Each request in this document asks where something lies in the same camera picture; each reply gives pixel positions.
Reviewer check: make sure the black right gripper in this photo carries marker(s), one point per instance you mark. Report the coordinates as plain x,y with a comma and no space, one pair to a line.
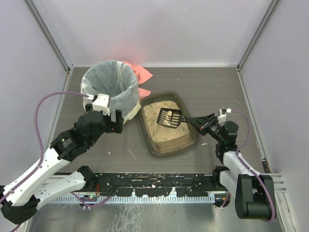
205,124

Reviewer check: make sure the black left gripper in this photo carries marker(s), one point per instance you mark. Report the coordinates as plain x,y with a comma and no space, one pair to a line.
112,124

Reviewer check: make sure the black litter scoop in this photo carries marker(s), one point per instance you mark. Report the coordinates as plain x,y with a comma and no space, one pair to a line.
171,118

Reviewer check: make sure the trash bin with white liner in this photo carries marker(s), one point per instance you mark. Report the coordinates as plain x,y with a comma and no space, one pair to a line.
117,80

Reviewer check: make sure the dark translucent litter box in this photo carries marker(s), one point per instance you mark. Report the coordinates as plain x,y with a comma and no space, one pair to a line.
161,140

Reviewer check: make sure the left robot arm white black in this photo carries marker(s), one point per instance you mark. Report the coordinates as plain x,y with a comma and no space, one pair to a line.
21,199

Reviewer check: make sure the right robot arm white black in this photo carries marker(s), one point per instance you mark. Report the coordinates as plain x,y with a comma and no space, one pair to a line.
253,192

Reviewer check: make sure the pink cloth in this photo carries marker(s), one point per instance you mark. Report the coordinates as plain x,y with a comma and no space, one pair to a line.
142,76

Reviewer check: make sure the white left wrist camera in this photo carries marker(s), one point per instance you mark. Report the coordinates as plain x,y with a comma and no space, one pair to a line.
101,103

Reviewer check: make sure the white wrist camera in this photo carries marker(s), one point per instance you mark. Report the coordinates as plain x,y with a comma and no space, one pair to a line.
101,103
223,114

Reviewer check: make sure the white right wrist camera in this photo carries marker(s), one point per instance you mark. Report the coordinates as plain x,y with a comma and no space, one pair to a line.
223,114

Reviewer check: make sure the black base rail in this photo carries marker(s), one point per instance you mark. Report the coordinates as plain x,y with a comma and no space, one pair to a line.
154,185

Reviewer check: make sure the white slotted cable duct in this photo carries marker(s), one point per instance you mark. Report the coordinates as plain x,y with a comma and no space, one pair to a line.
70,199

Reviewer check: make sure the left aluminium frame post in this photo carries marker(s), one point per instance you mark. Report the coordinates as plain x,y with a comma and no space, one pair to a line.
48,35

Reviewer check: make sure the aluminium frame post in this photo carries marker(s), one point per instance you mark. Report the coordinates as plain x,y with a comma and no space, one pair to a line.
258,32
48,35

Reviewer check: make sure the right aluminium frame post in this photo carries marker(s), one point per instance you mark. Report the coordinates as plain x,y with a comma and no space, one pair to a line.
258,32

